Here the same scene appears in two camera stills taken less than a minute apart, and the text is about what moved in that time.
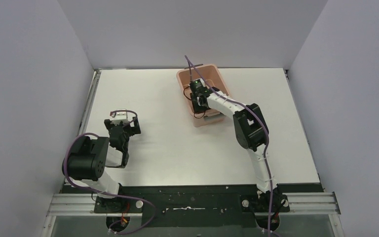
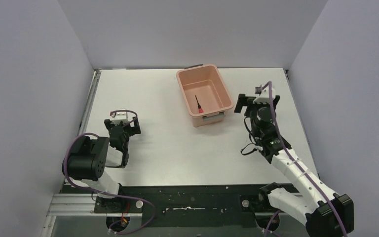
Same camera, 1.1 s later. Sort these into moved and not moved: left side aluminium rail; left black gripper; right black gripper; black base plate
Moved: right black gripper
Not moved: black base plate; left black gripper; left side aluminium rail
